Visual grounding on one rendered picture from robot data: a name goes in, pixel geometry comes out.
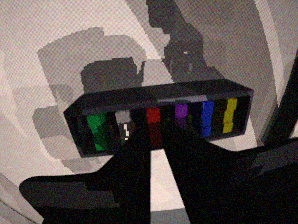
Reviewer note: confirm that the beige shallow rectangular tray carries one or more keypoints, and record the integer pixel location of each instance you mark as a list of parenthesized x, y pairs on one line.
[(286, 123)]

